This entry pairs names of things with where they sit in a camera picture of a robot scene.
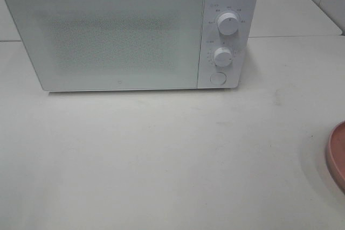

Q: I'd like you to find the white round door button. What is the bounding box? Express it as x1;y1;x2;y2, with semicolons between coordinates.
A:
210;72;226;86

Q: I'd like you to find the pink round plate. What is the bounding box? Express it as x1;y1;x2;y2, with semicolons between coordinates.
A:
326;122;344;193

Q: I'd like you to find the white microwave door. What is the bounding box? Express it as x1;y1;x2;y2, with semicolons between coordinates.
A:
5;0;204;92

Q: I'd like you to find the white lower timer knob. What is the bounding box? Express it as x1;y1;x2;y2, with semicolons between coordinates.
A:
213;47;233;67

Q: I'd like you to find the white upper power knob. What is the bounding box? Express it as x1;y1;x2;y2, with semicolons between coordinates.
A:
216;11;240;36

